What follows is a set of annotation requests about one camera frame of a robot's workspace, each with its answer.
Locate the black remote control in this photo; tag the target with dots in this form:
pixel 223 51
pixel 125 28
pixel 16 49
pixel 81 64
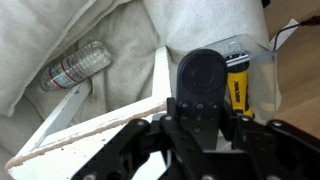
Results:
pixel 200 92

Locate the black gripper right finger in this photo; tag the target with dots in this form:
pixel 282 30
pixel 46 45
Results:
pixel 274 151

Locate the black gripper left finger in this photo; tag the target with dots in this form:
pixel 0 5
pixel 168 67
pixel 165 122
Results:
pixel 184 137

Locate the clear plastic tool package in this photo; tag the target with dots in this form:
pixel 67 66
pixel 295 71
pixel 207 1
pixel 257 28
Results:
pixel 262 76

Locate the beige sofa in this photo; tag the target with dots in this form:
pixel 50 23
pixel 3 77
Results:
pixel 131 33

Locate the large beige cushion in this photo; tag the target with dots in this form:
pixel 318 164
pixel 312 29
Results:
pixel 33 30

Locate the yellow black screwdriver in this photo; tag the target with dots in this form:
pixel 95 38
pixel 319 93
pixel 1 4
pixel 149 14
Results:
pixel 238 65

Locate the clear plastic water bottle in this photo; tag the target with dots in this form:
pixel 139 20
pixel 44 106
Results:
pixel 76 67

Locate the small white wooden chair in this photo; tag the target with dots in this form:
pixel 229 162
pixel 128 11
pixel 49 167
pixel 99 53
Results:
pixel 57 149

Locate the light wooden table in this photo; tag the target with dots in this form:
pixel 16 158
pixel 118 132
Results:
pixel 298 63

